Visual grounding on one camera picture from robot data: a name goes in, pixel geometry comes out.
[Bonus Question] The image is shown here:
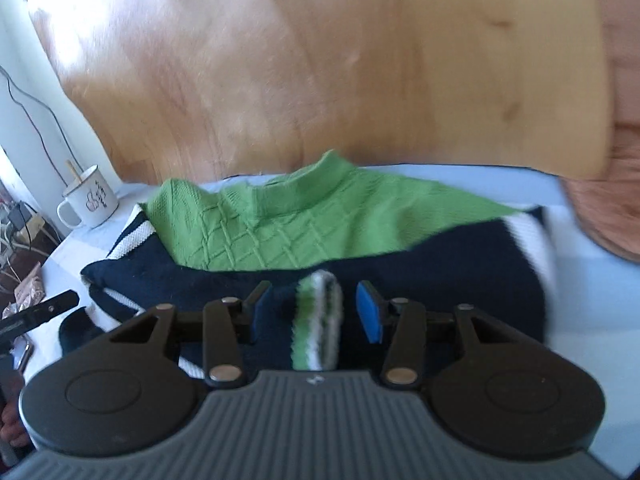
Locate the person's left hand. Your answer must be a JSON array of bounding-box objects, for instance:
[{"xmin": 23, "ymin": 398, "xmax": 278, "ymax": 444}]
[{"xmin": 0, "ymin": 406, "xmax": 30, "ymax": 451}]

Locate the navy white-striped sweater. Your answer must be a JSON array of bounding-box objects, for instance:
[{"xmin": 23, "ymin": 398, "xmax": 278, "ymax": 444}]
[{"xmin": 59, "ymin": 205, "xmax": 556, "ymax": 376}]

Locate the green white striped knit garment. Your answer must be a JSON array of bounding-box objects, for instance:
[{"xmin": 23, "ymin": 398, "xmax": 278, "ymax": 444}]
[{"xmin": 290, "ymin": 270, "xmax": 345, "ymax": 372}]

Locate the wooden headboard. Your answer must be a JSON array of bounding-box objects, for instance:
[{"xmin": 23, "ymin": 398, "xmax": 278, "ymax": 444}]
[{"xmin": 25, "ymin": 0, "xmax": 616, "ymax": 186}]

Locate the white enamel mug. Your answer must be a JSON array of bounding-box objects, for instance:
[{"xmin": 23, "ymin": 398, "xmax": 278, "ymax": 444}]
[{"xmin": 56, "ymin": 165, "xmax": 121, "ymax": 230}]

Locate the brown cushion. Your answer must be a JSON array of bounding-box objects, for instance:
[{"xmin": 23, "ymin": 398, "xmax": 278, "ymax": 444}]
[{"xmin": 560, "ymin": 0, "xmax": 640, "ymax": 263}]

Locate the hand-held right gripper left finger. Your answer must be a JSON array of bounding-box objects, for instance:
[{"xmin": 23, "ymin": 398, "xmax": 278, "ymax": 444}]
[{"xmin": 107, "ymin": 281, "xmax": 274, "ymax": 389}]

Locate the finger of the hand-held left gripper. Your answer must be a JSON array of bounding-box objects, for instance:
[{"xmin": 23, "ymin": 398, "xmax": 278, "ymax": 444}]
[{"xmin": 0, "ymin": 290, "xmax": 81, "ymax": 335}]

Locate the black wall cable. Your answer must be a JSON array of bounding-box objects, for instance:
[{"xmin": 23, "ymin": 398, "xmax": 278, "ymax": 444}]
[{"xmin": 0, "ymin": 65, "xmax": 81, "ymax": 191}]

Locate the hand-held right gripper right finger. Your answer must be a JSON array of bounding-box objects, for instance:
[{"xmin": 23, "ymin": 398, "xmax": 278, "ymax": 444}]
[{"xmin": 356, "ymin": 281, "xmax": 526, "ymax": 389}]

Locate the brown crumpled packet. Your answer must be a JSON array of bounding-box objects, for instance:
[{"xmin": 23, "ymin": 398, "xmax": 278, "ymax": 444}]
[{"xmin": 12, "ymin": 262, "xmax": 46, "ymax": 311}]

